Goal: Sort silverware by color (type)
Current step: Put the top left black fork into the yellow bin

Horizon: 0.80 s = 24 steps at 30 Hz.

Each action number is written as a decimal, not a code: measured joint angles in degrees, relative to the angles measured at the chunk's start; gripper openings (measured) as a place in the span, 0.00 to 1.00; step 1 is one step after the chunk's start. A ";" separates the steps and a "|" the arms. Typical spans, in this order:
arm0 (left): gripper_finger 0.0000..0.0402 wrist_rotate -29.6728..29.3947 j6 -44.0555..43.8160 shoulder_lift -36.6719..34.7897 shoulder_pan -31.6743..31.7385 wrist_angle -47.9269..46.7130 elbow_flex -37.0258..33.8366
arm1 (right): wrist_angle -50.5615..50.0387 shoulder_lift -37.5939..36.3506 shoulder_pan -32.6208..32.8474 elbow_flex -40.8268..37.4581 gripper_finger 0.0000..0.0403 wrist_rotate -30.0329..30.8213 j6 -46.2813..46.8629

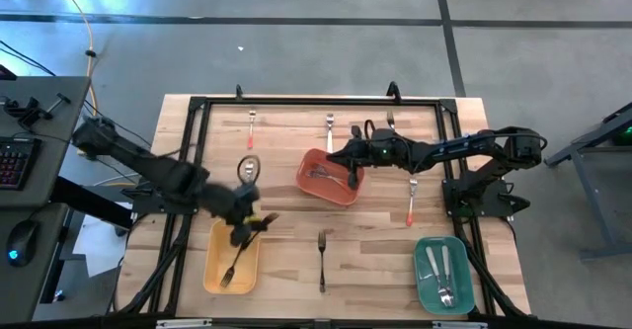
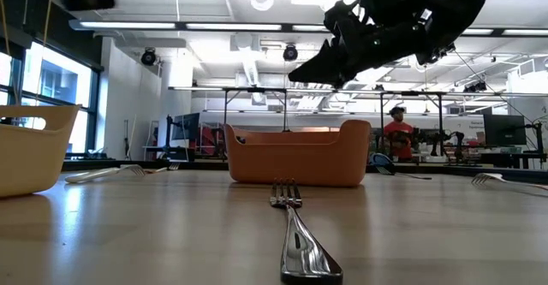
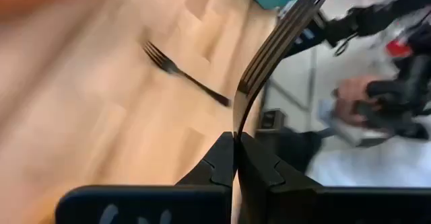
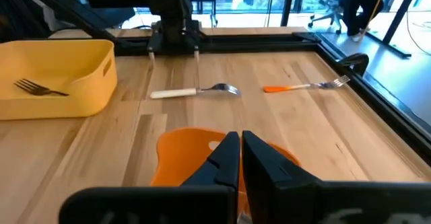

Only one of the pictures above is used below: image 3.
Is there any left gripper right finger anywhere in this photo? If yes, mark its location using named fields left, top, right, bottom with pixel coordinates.
left=236, top=132, right=321, bottom=224

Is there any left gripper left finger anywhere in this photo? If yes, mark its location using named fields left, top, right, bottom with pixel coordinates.
left=174, top=131, right=236, bottom=188

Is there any person's hand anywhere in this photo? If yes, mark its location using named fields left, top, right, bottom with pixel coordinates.
left=331, top=75, right=385, bottom=128

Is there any black fork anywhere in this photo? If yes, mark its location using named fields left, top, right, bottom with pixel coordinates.
left=142, top=40, right=233, bottom=108
left=232, top=0, right=331, bottom=141

